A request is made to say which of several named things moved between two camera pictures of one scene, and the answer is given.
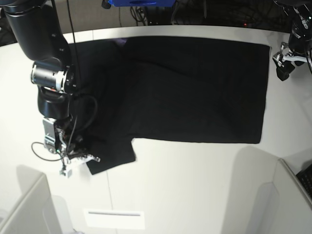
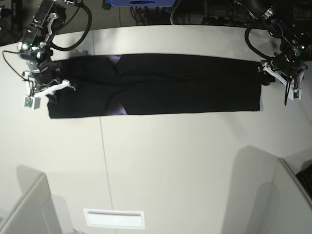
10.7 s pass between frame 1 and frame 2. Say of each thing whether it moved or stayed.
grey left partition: stayed
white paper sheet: stayed
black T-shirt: moved
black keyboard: stayed
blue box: stayed
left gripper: moved
